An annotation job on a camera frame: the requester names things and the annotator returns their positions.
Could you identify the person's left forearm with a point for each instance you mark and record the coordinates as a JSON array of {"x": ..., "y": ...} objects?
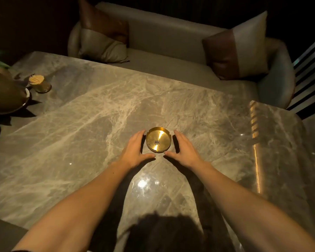
[{"x": 81, "y": 207}]

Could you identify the person's left hand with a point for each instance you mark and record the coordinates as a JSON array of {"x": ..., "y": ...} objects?
[{"x": 134, "y": 152}]

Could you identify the person's right forearm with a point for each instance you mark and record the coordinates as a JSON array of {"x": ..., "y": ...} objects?
[{"x": 246, "y": 215}]

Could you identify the dark slatted partition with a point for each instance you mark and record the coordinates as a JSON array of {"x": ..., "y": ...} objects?
[{"x": 308, "y": 81}]

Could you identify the glass toothpick holder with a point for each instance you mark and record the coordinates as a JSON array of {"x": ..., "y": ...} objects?
[{"x": 38, "y": 81}]

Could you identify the person's right hand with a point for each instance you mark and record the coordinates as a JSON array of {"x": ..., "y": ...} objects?
[{"x": 186, "y": 154}]

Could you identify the brown ceramic plant pot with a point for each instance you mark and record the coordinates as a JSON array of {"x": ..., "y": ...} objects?
[{"x": 5, "y": 94}]

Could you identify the maroon and white cushion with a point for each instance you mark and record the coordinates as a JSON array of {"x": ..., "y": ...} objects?
[{"x": 241, "y": 49}]

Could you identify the white saucer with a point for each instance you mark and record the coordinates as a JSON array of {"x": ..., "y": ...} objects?
[{"x": 27, "y": 98}]

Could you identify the grey upholstered sofa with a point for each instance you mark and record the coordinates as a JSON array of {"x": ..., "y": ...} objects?
[{"x": 168, "y": 39}]

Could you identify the brown and beige cushion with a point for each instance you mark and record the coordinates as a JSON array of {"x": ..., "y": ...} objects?
[{"x": 102, "y": 41}]

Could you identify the gold metal ashtray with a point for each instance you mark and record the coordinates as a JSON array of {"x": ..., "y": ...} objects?
[{"x": 162, "y": 136}]

